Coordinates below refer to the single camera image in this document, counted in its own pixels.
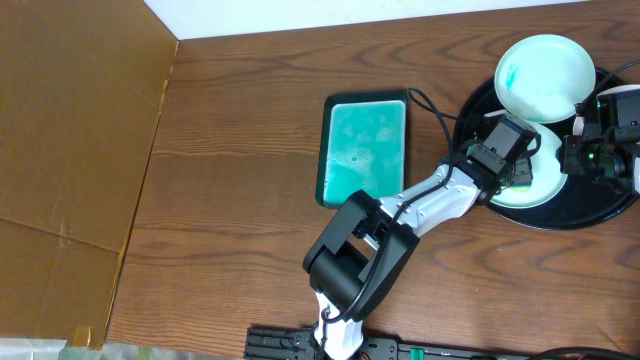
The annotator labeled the light green plate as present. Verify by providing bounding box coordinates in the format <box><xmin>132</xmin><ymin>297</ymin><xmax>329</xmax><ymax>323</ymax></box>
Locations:
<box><xmin>494</xmin><ymin>34</ymin><xmax>596</xmax><ymax>123</ymax></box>
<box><xmin>491</xmin><ymin>123</ymin><xmax>567</xmax><ymax>209</ymax></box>

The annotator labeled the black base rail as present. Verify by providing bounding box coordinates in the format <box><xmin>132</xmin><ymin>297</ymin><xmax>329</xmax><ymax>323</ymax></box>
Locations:
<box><xmin>243</xmin><ymin>327</ymin><xmax>640</xmax><ymax>360</ymax></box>

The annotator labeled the round black serving tray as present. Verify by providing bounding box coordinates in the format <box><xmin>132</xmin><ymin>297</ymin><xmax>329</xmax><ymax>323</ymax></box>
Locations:
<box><xmin>452</xmin><ymin>76</ymin><xmax>639</xmax><ymax>230</ymax></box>

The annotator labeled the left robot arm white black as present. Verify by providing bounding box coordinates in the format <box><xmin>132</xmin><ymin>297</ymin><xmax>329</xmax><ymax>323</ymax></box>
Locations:
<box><xmin>303</xmin><ymin>144</ymin><xmax>534</xmax><ymax>359</ymax></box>

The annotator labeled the brown cardboard panel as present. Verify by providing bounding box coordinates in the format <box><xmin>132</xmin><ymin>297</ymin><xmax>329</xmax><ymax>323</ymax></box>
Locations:
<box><xmin>1</xmin><ymin>1</ymin><xmax>178</xmax><ymax>347</ymax></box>

